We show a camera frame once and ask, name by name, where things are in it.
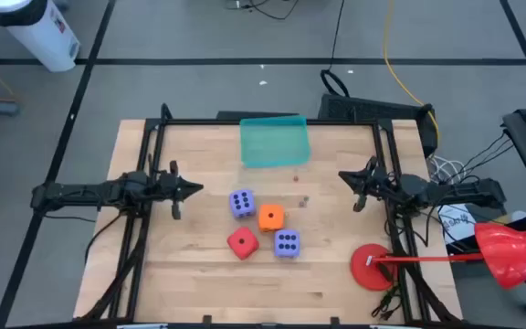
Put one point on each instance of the white cylindrical air purifier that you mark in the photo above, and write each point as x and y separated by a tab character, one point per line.
39	32

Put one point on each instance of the red desk lamp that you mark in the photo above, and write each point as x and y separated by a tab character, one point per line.
372	274

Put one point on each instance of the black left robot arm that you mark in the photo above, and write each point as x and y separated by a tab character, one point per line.
85	192

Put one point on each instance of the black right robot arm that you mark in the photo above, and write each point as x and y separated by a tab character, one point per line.
464	192

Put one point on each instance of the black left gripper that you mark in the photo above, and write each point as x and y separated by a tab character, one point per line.
169	187

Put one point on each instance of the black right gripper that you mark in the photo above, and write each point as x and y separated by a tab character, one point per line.
379	183

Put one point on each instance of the large orange foam die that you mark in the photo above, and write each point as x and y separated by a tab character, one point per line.
271	218

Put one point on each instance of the white paper sheet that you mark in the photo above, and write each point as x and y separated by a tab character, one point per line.
455	224

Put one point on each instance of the black metal table frame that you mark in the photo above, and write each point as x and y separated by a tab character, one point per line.
199	122

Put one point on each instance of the large red foam die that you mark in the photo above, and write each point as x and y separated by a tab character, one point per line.
242	243

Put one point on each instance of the large purple foam die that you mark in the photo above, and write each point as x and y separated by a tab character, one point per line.
242	204
287	243

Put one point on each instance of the teal plastic tray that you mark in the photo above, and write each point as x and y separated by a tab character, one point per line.
274	141

